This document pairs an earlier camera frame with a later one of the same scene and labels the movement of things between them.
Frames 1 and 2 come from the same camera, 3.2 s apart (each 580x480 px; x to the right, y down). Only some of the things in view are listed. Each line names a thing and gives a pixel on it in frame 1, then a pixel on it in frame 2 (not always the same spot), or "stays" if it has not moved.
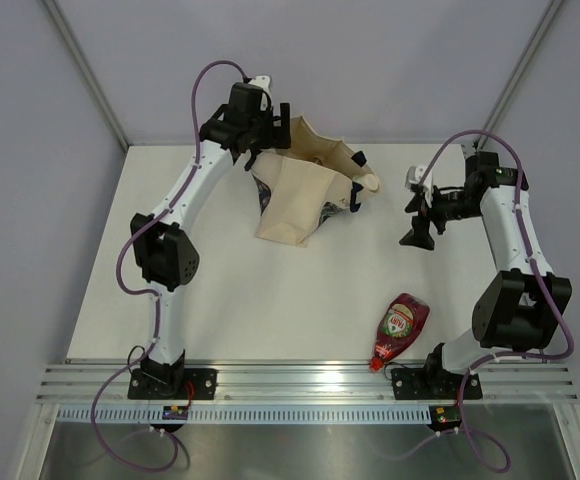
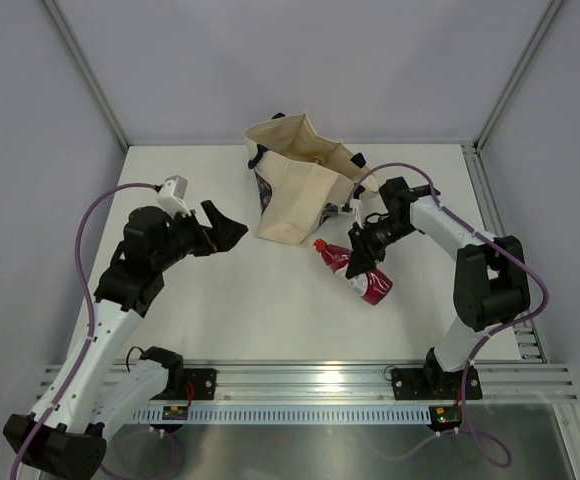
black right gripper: [419, 236] → [363, 249]
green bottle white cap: [369, 181] stays
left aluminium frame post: [73, 48] stays
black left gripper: [274, 136] → [227, 232]
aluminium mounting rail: [530, 381] stays
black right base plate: [434, 384] stays
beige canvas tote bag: [293, 186] stays
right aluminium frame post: [534, 42] stays
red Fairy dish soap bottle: [404, 320] → [374, 285]
